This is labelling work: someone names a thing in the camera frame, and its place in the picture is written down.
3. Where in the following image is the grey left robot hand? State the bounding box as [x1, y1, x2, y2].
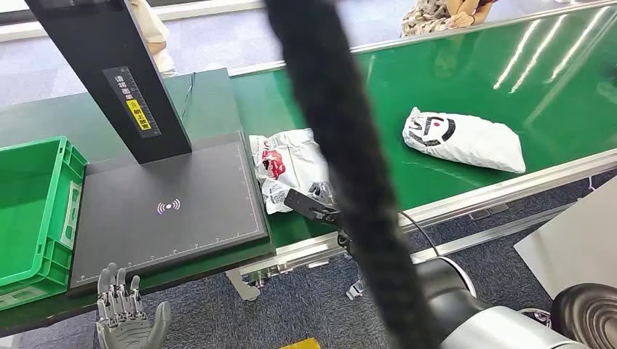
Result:
[96, 262, 172, 349]

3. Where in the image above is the white courier bag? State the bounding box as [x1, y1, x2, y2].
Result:
[249, 129, 333, 215]

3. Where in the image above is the green plastic crate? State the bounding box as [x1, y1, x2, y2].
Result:
[0, 136, 89, 312]

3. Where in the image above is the yellow floor object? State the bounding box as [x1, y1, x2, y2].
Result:
[279, 337, 322, 349]

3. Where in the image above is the dark right wrist plate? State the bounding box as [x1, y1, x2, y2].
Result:
[284, 188, 341, 223]

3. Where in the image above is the black yellow column label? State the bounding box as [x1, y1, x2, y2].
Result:
[102, 65, 162, 140]

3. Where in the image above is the black scanner column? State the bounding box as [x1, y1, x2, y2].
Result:
[24, 0, 194, 166]

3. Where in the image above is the white bag black logo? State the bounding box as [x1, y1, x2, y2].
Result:
[402, 106, 526, 175]

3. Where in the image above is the white flat panel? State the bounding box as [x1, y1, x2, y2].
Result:
[513, 175, 617, 300]

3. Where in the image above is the black stool chrome base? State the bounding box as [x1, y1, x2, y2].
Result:
[518, 283, 617, 349]

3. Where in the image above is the black scanner base plate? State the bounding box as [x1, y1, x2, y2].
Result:
[69, 132, 271, 296]

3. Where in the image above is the thin black table cable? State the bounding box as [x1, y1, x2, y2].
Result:
[180, 72, 196, 121]

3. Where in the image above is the thick black braided cable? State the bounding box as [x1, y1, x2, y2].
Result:
[263, 0, 442, 349]

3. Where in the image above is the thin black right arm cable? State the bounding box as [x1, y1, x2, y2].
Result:
[397, 210, 442, 259]

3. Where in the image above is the green conveyor with aluminium frame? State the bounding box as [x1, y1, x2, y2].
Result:
[226, 0, 617, 302]

